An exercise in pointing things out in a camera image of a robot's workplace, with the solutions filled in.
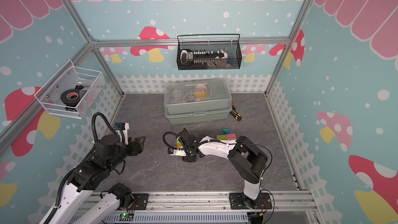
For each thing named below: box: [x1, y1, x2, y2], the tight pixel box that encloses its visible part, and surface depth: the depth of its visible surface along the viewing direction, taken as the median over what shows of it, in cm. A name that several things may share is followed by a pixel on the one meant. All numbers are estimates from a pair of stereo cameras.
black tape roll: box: [60, 88, 81, 107], surface depth 71 cm
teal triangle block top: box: [221, 128, 231, 135], surface depth 100 cm
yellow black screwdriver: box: [229, 108, 242, 121], surface depth 108 cm
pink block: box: [225, 133, 237, 139], surface depth 98 cm
